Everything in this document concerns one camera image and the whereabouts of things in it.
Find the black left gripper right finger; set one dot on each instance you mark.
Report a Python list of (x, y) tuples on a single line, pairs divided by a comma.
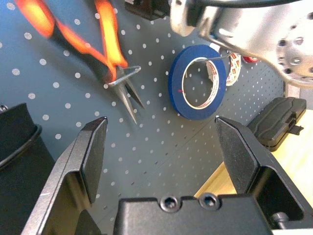
[(239, 156)]

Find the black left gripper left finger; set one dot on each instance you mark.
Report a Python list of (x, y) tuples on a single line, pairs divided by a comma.
[(73, 159)]

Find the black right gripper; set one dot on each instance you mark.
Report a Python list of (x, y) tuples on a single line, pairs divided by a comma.
[(146, 9)]

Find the orange black needle nose pliers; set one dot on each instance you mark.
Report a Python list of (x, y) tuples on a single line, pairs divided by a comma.
[(110, 36)]

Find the blue tape roll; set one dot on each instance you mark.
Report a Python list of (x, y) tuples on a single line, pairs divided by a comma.
[(176, 93)]

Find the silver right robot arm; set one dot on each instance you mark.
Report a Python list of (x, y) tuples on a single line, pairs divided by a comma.
[(256, 29)]

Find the dark grey pegboard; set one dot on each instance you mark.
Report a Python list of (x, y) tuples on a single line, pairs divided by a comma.
[(159, 147)]

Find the black plastic tool case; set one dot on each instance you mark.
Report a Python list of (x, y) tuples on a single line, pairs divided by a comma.
[(274, 122)]

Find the black plastic tool cup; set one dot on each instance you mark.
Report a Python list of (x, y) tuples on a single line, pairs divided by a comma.
[(19, 147)]

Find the thin metal tape hook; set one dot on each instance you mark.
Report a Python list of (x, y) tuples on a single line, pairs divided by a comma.
[(207, 58)]

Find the white tape roll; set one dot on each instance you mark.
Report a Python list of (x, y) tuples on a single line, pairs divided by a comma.
[(234, 73)]

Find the red tape roll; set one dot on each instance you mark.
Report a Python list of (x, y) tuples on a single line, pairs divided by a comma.
[(249, 59)]

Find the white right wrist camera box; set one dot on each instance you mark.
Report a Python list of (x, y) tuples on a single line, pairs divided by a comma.
[(182, 19)]

